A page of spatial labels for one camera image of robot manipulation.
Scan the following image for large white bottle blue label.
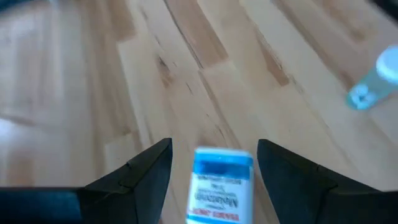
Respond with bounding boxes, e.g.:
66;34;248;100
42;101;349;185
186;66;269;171
185;146;255;224

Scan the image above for teal pill vial white cap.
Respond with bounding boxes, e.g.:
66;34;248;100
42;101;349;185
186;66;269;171
345;44;398;112

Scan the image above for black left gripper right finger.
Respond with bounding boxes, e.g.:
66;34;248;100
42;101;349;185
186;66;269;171
256;138;398;224

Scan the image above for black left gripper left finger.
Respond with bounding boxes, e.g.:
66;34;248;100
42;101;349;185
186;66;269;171
77;138;174;224

